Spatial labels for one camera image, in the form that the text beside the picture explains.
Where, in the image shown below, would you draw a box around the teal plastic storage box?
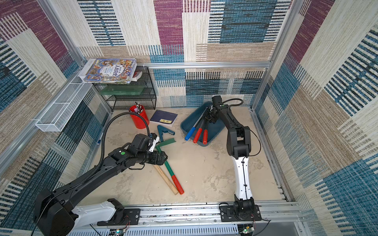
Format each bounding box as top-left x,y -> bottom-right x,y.
180,102 -> 234,147

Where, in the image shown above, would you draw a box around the chrome hoe with blue grip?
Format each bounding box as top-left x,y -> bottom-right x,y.
185,107 -> 208,141

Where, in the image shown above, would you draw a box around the dark hoe with red grip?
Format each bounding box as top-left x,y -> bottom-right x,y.
202,120 -> 209,145

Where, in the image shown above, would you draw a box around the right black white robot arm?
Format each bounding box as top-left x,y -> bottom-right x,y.
206,95 -> 261,221

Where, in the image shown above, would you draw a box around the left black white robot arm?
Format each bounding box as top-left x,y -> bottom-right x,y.
33,133 -> 167,236

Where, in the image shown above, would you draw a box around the teal hole punch tool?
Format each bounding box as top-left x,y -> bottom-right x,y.
157,125 -> 175,142

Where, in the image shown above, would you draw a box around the dark blue notebook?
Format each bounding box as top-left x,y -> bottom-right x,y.
149,110 -> 178,126

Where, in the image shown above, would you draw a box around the red pen cup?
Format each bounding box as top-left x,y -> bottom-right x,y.
131,110 -> 150,129

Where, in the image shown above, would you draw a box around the pens in cup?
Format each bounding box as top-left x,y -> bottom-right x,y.
128,102 -> 145,115

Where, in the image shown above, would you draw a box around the blue marker pen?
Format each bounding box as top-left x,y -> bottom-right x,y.
97,132 -> 104,145

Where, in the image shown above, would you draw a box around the green tray on shelf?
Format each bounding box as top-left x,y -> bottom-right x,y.
99,85 -> 145,95

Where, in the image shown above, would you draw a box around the colourful picture book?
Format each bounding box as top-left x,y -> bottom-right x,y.
78,59 -> 143,84

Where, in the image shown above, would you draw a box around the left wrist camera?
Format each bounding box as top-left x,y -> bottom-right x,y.
149,133 -> 159,152

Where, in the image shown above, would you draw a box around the wooden handled hoe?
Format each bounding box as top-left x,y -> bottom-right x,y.
153,165 -> 179,195

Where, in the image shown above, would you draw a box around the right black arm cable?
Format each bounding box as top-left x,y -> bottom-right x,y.
221,98 -> 262,157

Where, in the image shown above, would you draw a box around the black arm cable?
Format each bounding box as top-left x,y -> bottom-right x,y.
221,98 -> 262,157
82,111 -> 151,183

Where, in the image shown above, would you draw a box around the black wire mesh shelf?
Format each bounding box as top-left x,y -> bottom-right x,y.
94,66 -> 157,111

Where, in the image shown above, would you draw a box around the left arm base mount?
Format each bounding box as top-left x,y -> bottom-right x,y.
96,208 -> 140,227

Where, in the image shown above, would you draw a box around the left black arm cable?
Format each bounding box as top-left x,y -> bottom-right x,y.
82,111 -> 151,183

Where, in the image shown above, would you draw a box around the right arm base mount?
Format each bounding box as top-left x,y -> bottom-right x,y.
218,202 -> 262,222

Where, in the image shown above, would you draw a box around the white wire basket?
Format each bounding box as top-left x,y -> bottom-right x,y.
35,83 -> 92,132

